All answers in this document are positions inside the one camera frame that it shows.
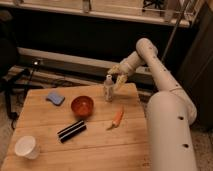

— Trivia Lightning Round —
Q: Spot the black rectangular brush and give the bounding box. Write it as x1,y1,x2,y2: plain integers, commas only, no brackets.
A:
57,120,87,143

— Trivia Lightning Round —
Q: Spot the red ceramic bowl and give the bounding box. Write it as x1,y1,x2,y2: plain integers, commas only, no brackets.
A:
71,96,94,117

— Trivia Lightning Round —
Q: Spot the blue sponge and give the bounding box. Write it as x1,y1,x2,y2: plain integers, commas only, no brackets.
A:
46,92,65,106

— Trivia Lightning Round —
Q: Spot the orange pepper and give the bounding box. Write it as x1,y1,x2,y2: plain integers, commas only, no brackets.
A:
108,107,124,130

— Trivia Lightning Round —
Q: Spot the clear plastic bottle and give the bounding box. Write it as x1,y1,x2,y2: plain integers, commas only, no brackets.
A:
104,75,114,102

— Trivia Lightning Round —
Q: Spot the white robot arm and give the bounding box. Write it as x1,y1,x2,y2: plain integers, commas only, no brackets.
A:
108,38,198,171

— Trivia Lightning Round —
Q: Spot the white baseboard ledge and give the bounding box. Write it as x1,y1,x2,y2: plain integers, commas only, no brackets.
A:
17,46,158,88

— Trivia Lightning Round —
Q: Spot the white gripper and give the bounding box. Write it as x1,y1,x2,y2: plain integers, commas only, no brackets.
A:
107,57,138,90

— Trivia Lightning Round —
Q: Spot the dark cabinet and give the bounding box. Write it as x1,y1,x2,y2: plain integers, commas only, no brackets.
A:
177,3,213,129

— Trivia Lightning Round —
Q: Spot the dark office chair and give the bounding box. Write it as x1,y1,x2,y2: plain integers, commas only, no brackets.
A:
0,10,19,92

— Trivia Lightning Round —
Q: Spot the metal pole stand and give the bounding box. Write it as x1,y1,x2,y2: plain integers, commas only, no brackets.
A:
161,0,191,63

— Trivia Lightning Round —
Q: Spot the black tripod stand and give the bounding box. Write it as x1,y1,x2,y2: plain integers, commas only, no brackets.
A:
0,60,42,129

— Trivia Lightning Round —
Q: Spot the white paper cup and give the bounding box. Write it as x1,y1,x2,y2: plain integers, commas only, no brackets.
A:
14,136,40,159

